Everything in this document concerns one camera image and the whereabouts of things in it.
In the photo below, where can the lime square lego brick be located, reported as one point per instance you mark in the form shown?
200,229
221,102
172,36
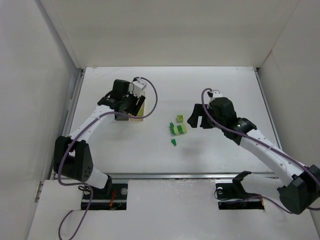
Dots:
179,118

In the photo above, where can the metal table edge rail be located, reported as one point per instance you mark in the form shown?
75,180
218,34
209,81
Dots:
171,176

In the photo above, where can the grey transparent container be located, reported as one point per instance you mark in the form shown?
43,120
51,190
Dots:
119,117

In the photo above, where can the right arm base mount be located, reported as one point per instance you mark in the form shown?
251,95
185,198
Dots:
231,194

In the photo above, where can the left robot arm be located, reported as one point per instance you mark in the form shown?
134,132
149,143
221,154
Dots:
72,155

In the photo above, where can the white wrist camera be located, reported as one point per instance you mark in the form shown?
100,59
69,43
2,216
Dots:
137,86
214,94

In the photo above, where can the pale yellow lego brick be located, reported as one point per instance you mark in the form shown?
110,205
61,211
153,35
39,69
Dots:
140,112

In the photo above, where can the orange transparent container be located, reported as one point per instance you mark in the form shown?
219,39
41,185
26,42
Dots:
136,104

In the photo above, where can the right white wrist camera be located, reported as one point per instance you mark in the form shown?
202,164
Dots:
214,94

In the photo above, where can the striped green lego stack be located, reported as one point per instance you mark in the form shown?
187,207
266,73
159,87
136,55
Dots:
179,129

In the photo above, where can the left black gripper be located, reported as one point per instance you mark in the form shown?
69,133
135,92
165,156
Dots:
133,106

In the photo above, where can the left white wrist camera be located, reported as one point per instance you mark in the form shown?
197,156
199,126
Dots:
137,86

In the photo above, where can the small green wedge lego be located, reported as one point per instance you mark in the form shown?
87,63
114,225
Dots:
174,142

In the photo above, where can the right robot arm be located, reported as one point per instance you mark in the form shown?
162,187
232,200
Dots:
297,185

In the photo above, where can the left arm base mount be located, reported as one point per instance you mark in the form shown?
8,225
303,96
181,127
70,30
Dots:
115,200

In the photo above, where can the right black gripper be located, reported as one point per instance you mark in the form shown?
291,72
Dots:
204,117

